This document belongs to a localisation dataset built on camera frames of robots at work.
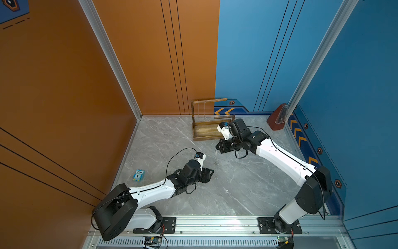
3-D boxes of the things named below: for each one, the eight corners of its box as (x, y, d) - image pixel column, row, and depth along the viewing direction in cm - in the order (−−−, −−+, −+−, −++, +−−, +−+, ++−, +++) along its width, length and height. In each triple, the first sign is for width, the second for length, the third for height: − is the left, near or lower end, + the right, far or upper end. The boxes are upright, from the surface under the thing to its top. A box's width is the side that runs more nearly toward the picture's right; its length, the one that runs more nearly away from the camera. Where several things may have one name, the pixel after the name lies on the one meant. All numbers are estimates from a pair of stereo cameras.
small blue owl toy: (133, 181, 90) (131, 179, 88) (136, 170, 94) (134, 169, 93) (143, 181, 90) (142, 179, 88) (146, 170, 94) (145, 169, 92)
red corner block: (270, 130, 115) (279, 111, 100) (267, 122, 120) (276, 102, 105) (281, 130, 115) (293, 111, 100) (278, 122, 120) (288, 102, 105)
